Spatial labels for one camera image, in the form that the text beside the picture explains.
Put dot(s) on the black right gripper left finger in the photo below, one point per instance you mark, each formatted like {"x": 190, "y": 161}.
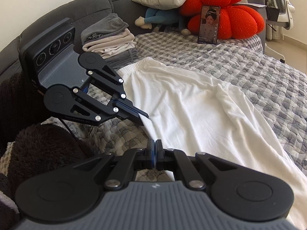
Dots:
{"x": 68, "y": 193}

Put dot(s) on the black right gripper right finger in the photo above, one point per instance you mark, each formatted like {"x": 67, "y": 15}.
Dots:
{"x": 238, "y": 191}

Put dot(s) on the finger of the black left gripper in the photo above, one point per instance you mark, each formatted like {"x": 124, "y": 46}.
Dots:
{"x": 104, "y": 77}
{"x": 77, "y": 106}

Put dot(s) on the white cotton garment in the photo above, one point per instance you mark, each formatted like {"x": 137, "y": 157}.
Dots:
{"x": 193, "y": 112}

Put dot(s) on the folded beige garment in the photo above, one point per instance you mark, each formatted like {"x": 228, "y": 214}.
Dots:
{"x": 111, "y": 46}

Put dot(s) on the folded dark grey bottom garment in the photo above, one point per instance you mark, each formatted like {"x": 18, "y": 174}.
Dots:
{"x": 123, "y": 59}

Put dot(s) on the dark grey upholstered headboard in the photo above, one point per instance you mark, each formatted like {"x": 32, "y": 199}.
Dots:
{"x": 82, "y": 13}

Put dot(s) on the blue plush doll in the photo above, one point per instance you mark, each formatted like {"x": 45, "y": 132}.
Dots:
{"x": 160, "y": 18}

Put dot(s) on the grey checkered quilted bedspread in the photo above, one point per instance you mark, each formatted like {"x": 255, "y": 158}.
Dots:
{"x": 277, "y": 90}

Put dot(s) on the smartphone showing video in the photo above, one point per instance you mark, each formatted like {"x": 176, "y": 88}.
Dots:
{"x": 209, "y": 23}

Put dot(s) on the red flower-shaped plush cushion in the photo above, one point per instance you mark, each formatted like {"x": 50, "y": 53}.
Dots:
{"x": 235, "y": 22}

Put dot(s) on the grey bed footboard panel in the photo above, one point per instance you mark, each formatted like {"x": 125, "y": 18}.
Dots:
{"x": 261, "y": 21}

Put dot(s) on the white mesh office chair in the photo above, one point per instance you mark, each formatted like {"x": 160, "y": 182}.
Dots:
{"x": 275, "y": 12}

